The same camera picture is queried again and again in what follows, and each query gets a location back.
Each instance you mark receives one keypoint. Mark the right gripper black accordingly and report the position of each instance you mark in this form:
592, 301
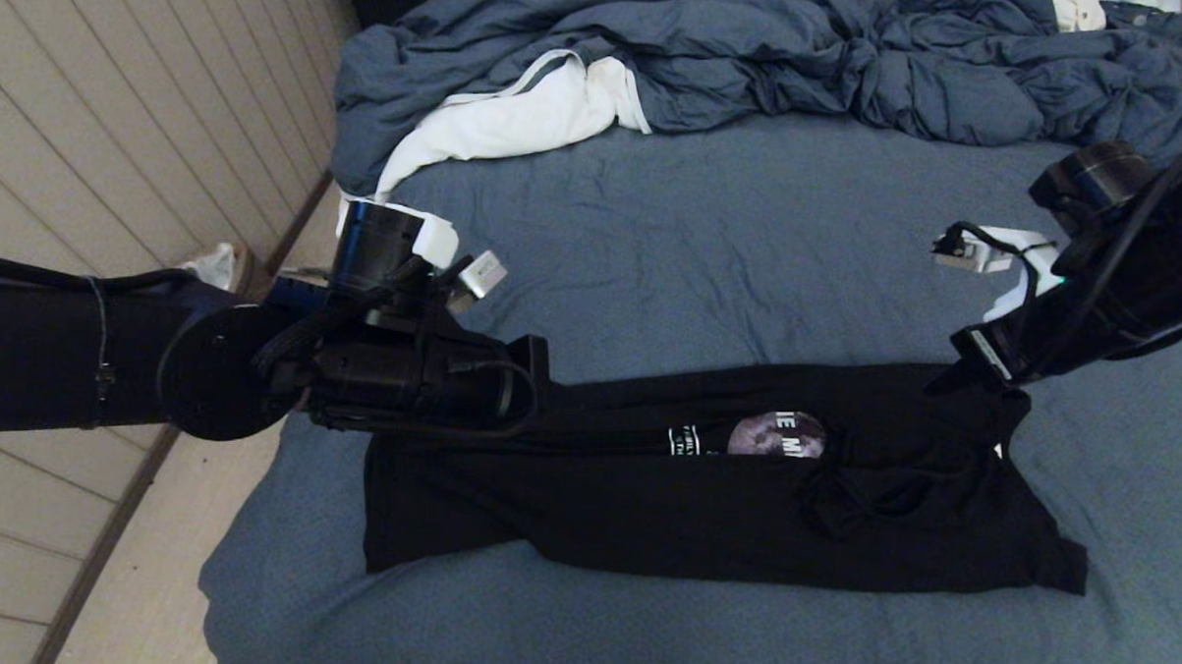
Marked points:
1092, 324

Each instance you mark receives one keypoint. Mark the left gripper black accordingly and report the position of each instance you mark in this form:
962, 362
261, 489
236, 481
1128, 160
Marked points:
416, 377

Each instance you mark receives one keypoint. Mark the black moon print T-shirt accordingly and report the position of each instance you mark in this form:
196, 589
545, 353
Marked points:
656, 516

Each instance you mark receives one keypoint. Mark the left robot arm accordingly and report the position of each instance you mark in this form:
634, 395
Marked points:
61, 360

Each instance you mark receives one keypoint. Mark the clear plastic bin liner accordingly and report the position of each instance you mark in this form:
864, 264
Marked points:
215, 266

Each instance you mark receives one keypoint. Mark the white blanket grey stripe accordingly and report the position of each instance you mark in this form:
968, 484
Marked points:
505, 124

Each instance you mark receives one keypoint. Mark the blue bed sheet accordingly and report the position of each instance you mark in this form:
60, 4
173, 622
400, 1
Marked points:
697, 259

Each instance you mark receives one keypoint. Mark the black headboard panel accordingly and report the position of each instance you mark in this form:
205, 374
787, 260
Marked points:
383, 3

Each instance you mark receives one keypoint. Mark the crumpled blue duvet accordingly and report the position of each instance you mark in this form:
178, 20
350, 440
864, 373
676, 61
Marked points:
739, 52

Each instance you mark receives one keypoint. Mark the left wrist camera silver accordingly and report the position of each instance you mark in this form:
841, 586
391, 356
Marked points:
479, 275

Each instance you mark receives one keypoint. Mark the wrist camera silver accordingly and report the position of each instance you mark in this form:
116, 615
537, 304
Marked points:
962, 250
479, 275

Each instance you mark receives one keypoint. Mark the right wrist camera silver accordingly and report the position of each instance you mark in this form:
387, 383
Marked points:
962, 250

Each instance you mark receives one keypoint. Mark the right motor cylinder white bracket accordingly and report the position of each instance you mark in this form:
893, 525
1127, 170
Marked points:
1087, 187

